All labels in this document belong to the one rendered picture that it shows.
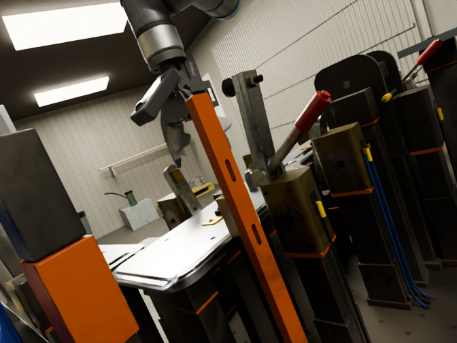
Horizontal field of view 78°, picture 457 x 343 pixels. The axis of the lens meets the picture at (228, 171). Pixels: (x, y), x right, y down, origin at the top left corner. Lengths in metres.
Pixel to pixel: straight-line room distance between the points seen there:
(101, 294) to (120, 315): 0.02
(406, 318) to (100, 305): 0.56
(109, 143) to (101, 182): 0.90
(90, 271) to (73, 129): 6.84
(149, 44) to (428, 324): 0.69
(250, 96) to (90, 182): 6.59
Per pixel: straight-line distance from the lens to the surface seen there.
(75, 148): 6.98
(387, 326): 0.67
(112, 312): 0.24
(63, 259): 0.23
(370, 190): 0.57
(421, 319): 0.68
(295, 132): 0.40
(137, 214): 5.92
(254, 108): 0.42
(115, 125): 7.13
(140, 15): 0.57
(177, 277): 0.38
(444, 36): 0.87
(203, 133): 0.34
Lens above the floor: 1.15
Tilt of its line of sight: 8 degrees down
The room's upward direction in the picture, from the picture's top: 22 degrees counter-clockwise
